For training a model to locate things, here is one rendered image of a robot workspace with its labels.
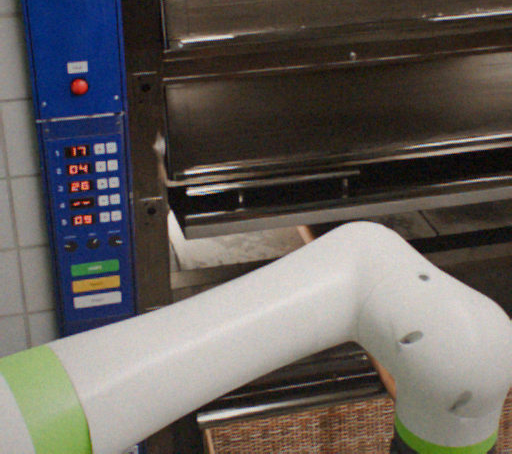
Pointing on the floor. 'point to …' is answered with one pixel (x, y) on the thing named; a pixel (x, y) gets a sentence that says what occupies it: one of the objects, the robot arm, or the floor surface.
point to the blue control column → (53, 62)
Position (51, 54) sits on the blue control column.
